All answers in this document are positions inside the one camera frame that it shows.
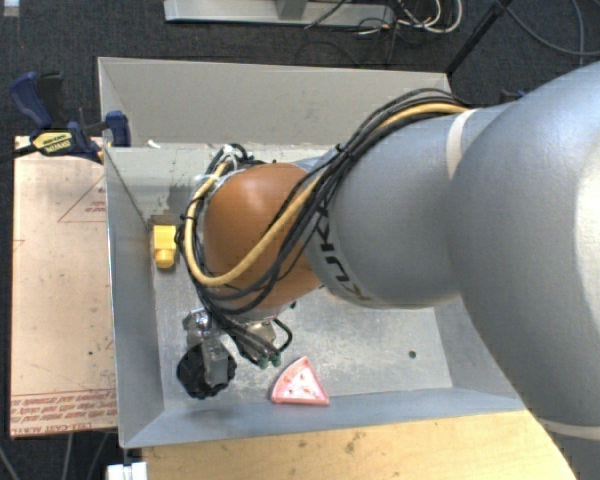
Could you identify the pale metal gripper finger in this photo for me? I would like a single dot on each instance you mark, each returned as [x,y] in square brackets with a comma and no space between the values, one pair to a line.
[196,326]
[216,366]

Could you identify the pink toy pizza slice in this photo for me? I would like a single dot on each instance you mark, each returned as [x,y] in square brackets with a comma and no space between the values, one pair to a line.
[301,386]

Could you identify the yellow toy block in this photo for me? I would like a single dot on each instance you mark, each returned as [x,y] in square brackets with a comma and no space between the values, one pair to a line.
[164,244]

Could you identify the grey metal bin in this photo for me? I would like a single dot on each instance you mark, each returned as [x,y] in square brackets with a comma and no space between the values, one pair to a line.
[370,358]

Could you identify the brown cardboard board, red print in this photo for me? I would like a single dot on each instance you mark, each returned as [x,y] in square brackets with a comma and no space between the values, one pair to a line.
[60,288]

